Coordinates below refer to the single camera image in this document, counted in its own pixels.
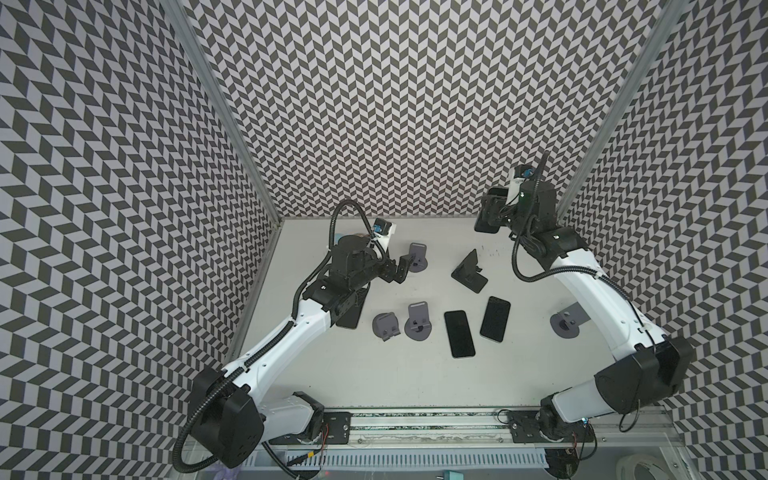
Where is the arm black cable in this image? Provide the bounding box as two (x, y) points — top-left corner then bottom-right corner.
(170, 199), (385, 475)
(511, 151), (658, 346)

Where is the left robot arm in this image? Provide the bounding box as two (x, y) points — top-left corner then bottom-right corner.
(171, 235), (413, 474)

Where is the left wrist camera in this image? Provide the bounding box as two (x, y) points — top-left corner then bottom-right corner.
(372, 218), (396, 251)

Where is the grey round stand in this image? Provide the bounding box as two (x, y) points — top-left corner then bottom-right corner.
(408, 242), (428, 273)
(403, 301), (432, 342)
(550, 303), (591, 339)

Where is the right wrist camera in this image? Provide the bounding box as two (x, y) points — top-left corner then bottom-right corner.
(507, 164), (536, 205)

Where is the black square phone stand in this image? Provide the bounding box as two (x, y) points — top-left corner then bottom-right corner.
(451, 249), (488, 294)

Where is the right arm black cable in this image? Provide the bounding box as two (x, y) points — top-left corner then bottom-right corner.
(511, 151), (658, 346)

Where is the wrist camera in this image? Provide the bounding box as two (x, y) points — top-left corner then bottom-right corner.
(507, 164), (536, 205)
(372, 218), (396, 251)

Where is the grey stand front left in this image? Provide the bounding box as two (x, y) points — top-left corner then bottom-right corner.
(372, 312), (401, 342)

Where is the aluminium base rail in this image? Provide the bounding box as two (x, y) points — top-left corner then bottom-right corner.
(191, 407), (679, 451)

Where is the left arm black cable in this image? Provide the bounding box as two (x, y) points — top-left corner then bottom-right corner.
(170, 199), (385, 475)

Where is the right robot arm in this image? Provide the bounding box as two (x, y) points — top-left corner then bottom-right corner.
(475, 178), (694, 441)

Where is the grey round stand back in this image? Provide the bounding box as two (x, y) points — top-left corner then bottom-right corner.
(408, 242), (428, 273)

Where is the black phone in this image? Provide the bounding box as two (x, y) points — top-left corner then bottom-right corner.
(474, 195), (505, 234)
(444, 310), (476, 358)
(480, 296), (511, 343)
(335, 286), (370, 330)

